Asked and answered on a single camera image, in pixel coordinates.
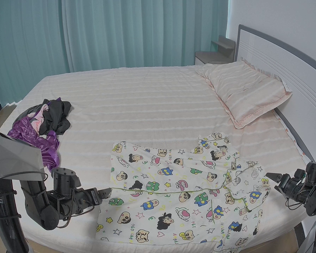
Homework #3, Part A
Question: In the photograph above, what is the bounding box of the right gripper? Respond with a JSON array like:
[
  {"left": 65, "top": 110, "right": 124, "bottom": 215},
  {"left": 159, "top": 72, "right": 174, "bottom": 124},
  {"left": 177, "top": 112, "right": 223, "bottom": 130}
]
[{"left": 265, "top": 172, "right": 304, "bottom": 202}]

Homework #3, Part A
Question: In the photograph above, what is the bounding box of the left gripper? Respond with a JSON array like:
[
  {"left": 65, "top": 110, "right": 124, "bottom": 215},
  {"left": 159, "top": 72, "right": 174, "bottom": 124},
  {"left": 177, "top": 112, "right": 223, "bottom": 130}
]
[{"left": 78, "top": 188, "right": 107, "bottom": 209}]

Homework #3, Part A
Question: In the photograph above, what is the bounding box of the white printed pyjama top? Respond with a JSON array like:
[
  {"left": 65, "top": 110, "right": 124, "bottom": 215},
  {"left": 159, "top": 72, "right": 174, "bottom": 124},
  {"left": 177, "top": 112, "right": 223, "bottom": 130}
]
[{"left": 95, "top": 132, "right": 270, "bottom": 253}]

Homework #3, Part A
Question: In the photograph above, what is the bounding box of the pile of clothes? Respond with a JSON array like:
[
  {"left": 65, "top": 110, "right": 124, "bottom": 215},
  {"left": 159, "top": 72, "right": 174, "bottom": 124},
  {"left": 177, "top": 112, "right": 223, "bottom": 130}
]
[{"left": 7, "top": 97, "right": 72, "bottom": 172}]

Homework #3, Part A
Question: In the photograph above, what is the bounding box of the bed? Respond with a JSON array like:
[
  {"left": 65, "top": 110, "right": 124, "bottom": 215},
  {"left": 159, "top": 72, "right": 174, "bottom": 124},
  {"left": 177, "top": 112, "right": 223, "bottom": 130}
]
[{"left": 0, "top": 24, "right": 316, "bottom": 253}]

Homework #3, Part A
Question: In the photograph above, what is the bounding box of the pale pink pillow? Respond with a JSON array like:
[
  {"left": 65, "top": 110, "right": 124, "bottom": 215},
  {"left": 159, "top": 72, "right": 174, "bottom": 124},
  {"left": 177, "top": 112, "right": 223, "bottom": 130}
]
[{"left": 196, "top": 60, "right": 293, "bottom": 129}]

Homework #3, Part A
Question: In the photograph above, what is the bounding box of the grey bedside table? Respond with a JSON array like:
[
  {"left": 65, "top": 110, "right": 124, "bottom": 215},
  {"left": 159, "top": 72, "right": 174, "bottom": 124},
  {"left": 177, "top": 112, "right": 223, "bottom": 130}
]
[{"left": 195, "top": 35, "right": 236, "bottom": 66}]

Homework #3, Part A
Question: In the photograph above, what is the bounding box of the blue-green curtain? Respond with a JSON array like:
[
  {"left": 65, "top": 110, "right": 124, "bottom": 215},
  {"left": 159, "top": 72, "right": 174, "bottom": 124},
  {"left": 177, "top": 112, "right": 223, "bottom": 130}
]
[
  {"left": 0, "top": 0, "right": 70, "bottom": 107},
  {"left": 61, "top": 0, "right": 231, "bottom": 73}
]

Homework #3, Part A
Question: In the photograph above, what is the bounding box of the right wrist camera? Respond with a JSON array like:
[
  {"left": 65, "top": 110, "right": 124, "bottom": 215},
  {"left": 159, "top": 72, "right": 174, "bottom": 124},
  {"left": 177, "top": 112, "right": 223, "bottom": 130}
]
[{"left": 294, "top": 168, "right": 307, "bottom": 181}]

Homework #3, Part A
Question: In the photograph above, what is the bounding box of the black cable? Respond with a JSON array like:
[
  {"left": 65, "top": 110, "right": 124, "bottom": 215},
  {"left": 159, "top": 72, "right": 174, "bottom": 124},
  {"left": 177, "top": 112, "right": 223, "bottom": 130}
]
[
  {"left": 57, "top": 194, "right": 95, "bottom": 229},
  {"left": 286, "top": 191, "right": 310, "bottom": 210}
]

